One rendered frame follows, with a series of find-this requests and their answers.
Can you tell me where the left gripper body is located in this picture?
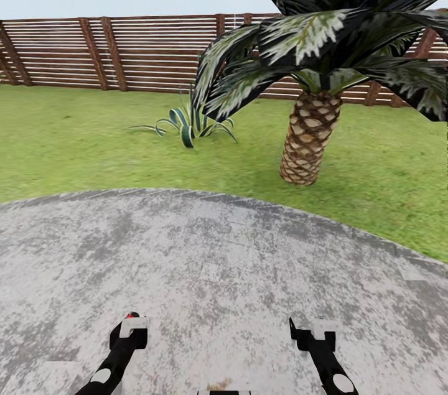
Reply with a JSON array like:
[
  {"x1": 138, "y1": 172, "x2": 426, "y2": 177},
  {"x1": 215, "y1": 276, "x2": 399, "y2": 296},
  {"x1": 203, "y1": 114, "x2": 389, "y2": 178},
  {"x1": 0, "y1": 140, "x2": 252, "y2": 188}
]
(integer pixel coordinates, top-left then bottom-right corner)
[{"x1": 110, "y1": 328, "x2": 147, "y2": 360}]

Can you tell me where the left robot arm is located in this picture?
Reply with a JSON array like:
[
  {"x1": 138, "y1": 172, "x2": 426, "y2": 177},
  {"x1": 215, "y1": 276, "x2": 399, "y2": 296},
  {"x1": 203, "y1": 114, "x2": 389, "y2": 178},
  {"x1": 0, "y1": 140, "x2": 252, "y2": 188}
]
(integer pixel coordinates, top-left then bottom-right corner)
[{"x1": 75, "y1": 316, "x2": 154, "y2": 395}]

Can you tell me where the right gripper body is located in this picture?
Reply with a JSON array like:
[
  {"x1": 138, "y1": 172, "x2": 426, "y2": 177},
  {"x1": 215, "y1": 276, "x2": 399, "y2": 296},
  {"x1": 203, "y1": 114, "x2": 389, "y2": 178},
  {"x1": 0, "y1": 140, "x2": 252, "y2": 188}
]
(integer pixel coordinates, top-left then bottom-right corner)
[{"x1": 294, "y1": 328, "x2": 336, "y2": 365}]

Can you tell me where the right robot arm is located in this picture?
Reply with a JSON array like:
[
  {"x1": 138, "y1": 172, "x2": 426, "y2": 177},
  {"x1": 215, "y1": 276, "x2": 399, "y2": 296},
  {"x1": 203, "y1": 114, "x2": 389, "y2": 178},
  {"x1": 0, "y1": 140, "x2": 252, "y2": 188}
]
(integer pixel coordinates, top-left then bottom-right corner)
[{"x1": 289, "y1": 317, "x2": 359, "y2": 395}]

